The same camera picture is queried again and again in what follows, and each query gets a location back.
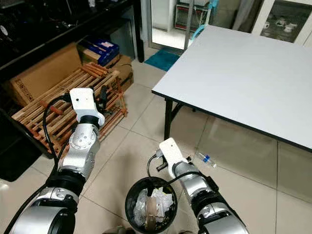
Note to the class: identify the wooden slat pallet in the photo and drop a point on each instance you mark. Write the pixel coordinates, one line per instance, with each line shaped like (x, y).
(44, 126)

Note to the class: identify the small brown cardboard box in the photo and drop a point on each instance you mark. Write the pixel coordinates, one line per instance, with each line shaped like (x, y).
(124, 68)

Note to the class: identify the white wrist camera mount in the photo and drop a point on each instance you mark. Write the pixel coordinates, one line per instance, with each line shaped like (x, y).
(173, 153)
(85, 102)

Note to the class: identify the white folding table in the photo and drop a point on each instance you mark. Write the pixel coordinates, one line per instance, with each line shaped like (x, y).
(239, 78)

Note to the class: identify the blue printed box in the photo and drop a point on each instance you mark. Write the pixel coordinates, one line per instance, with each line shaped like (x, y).
(100, 49)

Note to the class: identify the white crumpled plastic bag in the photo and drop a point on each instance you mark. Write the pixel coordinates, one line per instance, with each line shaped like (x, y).
(139, 207)

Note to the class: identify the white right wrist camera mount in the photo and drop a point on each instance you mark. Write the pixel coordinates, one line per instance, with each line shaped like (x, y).
(173, 153)

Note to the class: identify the black desk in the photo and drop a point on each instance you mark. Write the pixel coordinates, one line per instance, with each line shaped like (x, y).
(44, 27)

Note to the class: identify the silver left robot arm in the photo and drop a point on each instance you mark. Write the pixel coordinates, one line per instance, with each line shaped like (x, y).
(85, 146)

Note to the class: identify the black round rubbish bin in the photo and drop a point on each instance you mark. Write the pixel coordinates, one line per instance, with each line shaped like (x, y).
(129, 207)

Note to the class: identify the white framed glass cabinet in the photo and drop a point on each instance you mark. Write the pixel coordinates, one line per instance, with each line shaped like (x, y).
(285, 22)

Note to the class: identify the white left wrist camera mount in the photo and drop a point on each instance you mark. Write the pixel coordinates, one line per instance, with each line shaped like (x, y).
(85, 102)

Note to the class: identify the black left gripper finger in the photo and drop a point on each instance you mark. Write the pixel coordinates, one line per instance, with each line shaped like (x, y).
(104, 93)

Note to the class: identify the large brown cardboard box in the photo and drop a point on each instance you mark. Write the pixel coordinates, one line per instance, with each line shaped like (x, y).
(41, 75)

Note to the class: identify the clear plastic bottle blue cap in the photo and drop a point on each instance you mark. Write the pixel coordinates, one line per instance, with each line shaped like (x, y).
(205, 159)

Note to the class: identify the teal floor mat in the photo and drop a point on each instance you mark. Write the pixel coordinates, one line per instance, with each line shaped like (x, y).
(162, 60)

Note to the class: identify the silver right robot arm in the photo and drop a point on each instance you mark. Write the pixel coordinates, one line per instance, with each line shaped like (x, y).
(204, 195)

